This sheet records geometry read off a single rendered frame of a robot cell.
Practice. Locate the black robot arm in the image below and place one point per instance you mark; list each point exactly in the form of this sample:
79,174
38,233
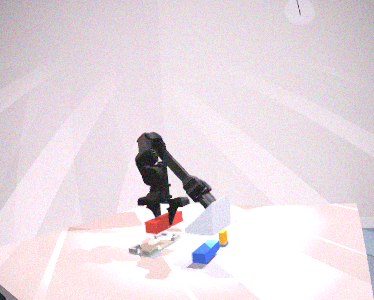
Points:
151,147

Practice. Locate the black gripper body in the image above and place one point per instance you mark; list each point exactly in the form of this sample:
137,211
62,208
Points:
180,201

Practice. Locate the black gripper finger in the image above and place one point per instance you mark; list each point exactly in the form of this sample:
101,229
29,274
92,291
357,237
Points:
171,214
156,211

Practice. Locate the yellow rectangular block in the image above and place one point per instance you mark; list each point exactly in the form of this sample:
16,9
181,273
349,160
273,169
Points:
223,236

